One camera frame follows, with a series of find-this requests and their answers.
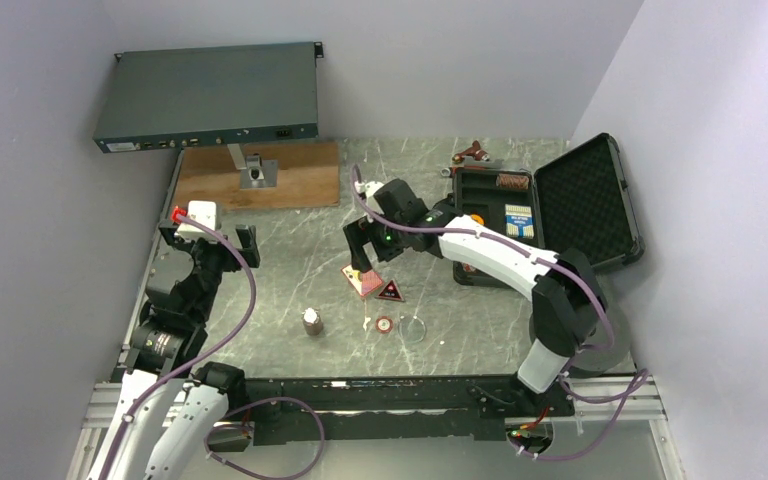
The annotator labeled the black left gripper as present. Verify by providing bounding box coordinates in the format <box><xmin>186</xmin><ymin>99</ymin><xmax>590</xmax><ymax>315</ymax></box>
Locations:
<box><xmin>160</xmin><ymin>221</ymin><xmax>258</xmax><ymax>322</ymax></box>

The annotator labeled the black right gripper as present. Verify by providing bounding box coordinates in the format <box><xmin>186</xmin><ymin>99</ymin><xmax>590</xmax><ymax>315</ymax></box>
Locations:
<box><xmin>343</xmin><ymin>210</ymin><xmax>409</xmax><ymax>273</ymax></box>

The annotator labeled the red playing card deck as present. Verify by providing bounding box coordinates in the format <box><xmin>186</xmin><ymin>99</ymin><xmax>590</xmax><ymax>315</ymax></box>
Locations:
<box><xmin>341</xmin><ymin>265</ymin><xmax>384</xmax><ymax>298</ymax></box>

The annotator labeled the black poker set case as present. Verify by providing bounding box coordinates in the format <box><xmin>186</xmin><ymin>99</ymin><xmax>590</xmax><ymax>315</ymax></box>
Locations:
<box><xmin>453</xmin><ymin>133</ymin><xmax>645</xmax><ymax>273</ymax></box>

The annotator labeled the poker chip roll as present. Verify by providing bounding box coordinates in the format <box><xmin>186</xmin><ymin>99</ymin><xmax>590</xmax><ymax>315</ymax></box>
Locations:
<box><xmin>495</xmin><ymin>173</ymin><xmax>531</xmax><ymax>191</ymax></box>

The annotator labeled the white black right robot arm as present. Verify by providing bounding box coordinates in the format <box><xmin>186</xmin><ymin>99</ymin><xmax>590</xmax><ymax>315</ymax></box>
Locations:
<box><xmin>343</xmin><ymin>170</ymin><xmax>610</xmax><ymax>415</ymax></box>

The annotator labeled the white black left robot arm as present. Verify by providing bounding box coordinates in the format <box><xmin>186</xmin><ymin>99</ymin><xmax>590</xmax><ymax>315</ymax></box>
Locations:
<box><xmin>87</xmin><ymin>220</ymin><xmax>260</xmax><ymax>479</ymax></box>

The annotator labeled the red black triangle button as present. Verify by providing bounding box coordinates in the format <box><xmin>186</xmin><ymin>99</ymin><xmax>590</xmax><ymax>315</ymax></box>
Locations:
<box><xmin>375</xmin><ymin>280</ymin><xmax>405</xmax><ymax>302</ymax></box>

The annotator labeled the brown wooden board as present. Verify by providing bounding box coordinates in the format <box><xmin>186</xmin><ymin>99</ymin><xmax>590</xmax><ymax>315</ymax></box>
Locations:
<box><xmin>172</xmin><ymin>142</ymin><xmax>340</xmax><ymax>211</ymax></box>

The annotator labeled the single red poker chip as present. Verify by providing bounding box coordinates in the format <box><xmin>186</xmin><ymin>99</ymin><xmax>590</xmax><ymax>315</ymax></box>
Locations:
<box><xmin>375</xmin><ymin>316</ymin><xmax>394</xmax><ymax>334</ymax></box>

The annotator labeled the clear round plastic disc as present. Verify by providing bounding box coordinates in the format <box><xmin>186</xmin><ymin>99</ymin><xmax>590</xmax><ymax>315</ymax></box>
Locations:
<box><xmin>397</xmin><ymin>315</ymin><xmax>427</xmax><ymax>345</ymax></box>

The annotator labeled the dark green rack unit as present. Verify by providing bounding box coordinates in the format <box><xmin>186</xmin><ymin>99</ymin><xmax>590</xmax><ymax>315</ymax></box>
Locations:
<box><xmin>92</xmin><ymin>41</ymin><xmax>325</xmax><ymax>153</ymax></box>

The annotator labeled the blue playing card deck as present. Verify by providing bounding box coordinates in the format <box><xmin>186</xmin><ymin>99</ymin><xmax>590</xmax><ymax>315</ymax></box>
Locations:
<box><xmin>505</xmin><ymin>204</ymin><xmax>535</xmax><ymax>240</ymax></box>

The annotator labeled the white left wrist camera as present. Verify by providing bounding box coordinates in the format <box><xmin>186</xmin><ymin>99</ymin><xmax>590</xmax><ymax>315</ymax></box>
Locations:
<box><xmin>170</xmin><ymin>200</ymin><xmax>221</xmax><ymax>241</ymax></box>

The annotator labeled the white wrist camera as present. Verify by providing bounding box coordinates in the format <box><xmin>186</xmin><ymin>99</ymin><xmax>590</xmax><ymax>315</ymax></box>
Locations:
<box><xmin>357</xmin><ymin>181</ymin><xmax>384</xmax><ymax>214</ymax></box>
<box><xmin>170</xmin><ymin>200</ymin><xmax>221</xmax><ymax>241</ymax></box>

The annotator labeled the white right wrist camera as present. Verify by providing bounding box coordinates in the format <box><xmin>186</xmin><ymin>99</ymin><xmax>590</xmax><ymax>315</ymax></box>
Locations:
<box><xmin>357</xmin><ymin>181</ymin><xmax>384</xmax><ymax>214</ymax></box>

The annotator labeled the silver metal stand bracket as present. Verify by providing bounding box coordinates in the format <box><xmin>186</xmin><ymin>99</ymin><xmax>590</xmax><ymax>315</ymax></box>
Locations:
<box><xmin>227</xmin><ymin>144</ymin><xmax>279</xmax><ymax>190</ymax></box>

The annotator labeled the black aluminium mounting rail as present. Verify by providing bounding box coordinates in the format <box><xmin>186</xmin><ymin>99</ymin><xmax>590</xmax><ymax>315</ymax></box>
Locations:
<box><xmin>83</xmin><ymin>374</ymin><xmax>668</xmax><ymax>446</ymax></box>

